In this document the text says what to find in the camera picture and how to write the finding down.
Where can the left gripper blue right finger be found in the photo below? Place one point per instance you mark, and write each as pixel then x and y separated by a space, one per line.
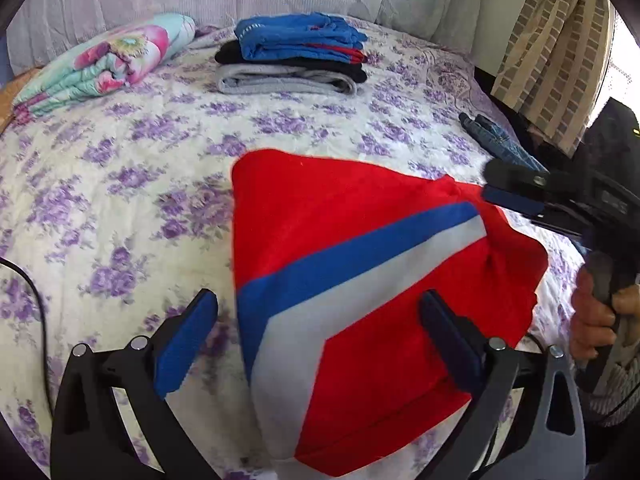
pixel 524 419

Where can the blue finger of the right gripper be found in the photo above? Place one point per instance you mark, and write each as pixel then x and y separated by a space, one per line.
pixel 525 201
pixel 509 177

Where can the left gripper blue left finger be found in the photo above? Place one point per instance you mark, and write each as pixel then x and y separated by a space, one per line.
pixel 89 440

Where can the red blue white track pants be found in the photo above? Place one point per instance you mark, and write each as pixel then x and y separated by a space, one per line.
pixel 330 258

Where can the grey knit sleeve forearm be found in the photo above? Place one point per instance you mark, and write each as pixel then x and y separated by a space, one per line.
pixel 619 399

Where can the person's right hand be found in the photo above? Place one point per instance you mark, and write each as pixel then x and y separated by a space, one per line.
pixel 591 326

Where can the blue denim jeans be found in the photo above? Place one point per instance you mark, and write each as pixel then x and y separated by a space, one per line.
pixel 497 142

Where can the beige checkered curtain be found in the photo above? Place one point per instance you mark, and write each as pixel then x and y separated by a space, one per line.
pixel 554 65

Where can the folded blue pants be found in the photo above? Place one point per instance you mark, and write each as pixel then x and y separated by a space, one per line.
pixel 315 35

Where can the purple floral bedsheet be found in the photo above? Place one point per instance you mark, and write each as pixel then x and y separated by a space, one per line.
pixel 116 211

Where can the folded grey pants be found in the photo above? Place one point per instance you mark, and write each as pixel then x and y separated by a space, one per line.
pixel 247 79

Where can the folded black pants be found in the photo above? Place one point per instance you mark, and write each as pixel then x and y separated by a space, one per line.
pixel 230 53

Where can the brown pillow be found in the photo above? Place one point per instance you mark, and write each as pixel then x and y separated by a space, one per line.
pixel 10 100

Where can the folded floral quilt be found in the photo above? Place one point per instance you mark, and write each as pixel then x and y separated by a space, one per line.
pixel 118 58

